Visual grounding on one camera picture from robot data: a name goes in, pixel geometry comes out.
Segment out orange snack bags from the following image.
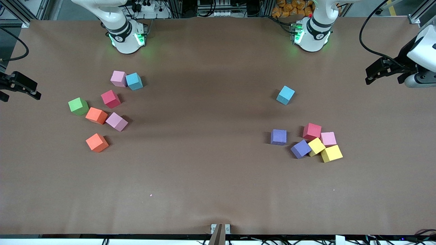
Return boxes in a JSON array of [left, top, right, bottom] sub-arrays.
[[271, 0, 314, 18]]

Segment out yellow foam cube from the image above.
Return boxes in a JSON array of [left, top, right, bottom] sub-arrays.
[[308, 137, 326, 157], [321, 145, 343, 163]]

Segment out blue foam cube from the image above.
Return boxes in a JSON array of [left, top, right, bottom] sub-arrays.
[[126, 72, 143, 91], [276, 85, 295, 105]]

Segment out aluminium frame profile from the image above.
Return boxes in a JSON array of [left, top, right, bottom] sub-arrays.
[[409, 0, 436, 25], [0, 0, 51, 28]]

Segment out orange foam cube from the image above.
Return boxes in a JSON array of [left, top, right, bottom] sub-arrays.
[[86, 133, 109, 153], [85, 107, 108, 125]]

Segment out red foam cube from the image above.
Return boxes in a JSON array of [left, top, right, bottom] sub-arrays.
[[101, 90, 121, 109], [303, 123, 322, 141]]

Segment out black cable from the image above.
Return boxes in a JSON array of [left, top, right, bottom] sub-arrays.
[[359, 0, 414, 68], [0, 27, 30, 62]]

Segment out green foam cube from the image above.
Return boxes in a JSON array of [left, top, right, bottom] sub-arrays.
[[68, 97, 89, 116]]

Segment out white power strip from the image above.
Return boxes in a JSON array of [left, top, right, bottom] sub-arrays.
[[131, 0, 171, 19]]

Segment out pink foam cube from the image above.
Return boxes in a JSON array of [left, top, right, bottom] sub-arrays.
[[321, 132, 337, 147], [106, 112, 129, 132], [110, 71, 127, 87]]

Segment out white electrical device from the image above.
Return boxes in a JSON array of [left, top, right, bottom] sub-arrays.
[[197, 0, 233, 17]]

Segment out metal camera pole bracket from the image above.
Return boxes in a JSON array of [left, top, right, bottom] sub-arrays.
[[211, 224, 231, 245]]

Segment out purple foam cube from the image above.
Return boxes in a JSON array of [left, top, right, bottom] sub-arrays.
[[291, 140, 312, 159], [271, 129, 287, 146]]

